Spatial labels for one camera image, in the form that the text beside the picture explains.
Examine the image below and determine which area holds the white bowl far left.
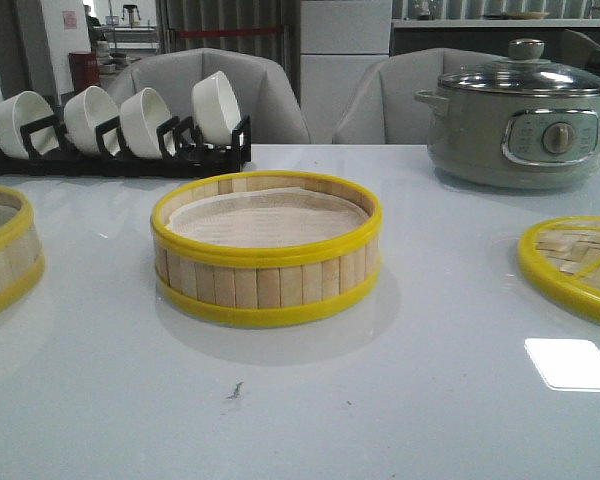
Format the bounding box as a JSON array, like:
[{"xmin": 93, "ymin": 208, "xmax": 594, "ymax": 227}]
[{"xmin": 0, "ymin": 91, "xmax": 54, "ymax": 159}]

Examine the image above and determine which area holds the woven bamboo steamer lid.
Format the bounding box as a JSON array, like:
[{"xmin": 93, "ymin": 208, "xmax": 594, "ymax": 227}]
[{"xmin": 517, "ymin": 216, "xmax": 600, "ymax": 323}]

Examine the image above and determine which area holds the grey chair right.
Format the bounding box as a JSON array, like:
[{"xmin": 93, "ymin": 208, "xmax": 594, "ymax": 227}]
[{"xmin": 332, "ymin": 48, "xmax": 498, "ymax": 145}]

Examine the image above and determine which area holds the glass pot lid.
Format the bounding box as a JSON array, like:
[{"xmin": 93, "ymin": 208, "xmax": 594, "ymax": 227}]
[{"xmin": 438, "ymin": 38, "xmax": 600, "ymax": 97}]

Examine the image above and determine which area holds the white steamer liner cloth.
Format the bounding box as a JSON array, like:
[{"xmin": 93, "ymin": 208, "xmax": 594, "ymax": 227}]
[{"xmin": 167, "ymin": 187, "xmax": 369, "ymax": 248}]

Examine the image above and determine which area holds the black plastic dish rack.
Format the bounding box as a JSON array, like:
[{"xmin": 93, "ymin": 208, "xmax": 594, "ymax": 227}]
[{"xmin": 0, "ymin": 114, "xmax": 251, "ymax": 179}]

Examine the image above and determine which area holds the bamboo steamer tray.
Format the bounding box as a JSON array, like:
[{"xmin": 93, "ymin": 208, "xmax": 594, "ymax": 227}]
[
  {"xmin": 0, "ymin": 186, "xmax": 45, "ymax": 311},
  {"xmin": 151, "ymin": 170, "xmax": 382, "ymax": 327}
]

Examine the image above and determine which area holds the red cabinet in background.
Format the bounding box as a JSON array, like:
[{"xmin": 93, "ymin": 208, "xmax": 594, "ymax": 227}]
[{"xmin": 68, "ymin": 51, "xmax": 100, "ymax": 94}]

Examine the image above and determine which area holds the grey chair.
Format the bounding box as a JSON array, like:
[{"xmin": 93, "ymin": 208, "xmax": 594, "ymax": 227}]
[
  {"xmin": 106, "ymin": 48, "xmax": 310, "ymax": 144},
  {"xmin": 332, "ymin": 48, "xmax": 498, "ymax": 145}
]

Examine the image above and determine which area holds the grey-green electric cooking pot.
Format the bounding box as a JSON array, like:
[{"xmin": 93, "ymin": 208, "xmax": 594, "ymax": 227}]
[{"xmin": 414, "ymin": 87, "xmax": 600, "ymax": 190}]

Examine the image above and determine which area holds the white refrigerator in background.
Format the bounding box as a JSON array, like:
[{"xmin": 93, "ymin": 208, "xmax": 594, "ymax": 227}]
[{"xmin": 300, "ymin": 1, "xmax": 392, "ymax": 144}]

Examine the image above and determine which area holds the grey chair left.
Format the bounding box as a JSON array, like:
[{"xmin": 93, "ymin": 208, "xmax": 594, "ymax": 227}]
[{"xmin": 106, "ymin": 48, "xmax": 310, "ymax": 144}]

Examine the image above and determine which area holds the white bowl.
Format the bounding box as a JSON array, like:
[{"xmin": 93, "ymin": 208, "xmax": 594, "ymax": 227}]
[
  {"xmin": 0, "ymin": 91, "xmax": 54, "ymax": 159},
  {"xmin": 64, "ymin": 85, "xmax": 119, "ymax": 156},
  {"xmin": 120, "ymin": 87, "xmax": 173, "ymax": 160}
]

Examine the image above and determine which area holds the white bowl right end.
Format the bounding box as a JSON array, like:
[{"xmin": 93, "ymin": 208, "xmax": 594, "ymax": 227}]
[{"xmin": 191, "ymin": 71, "xmax": 242, "ymax": 146}]

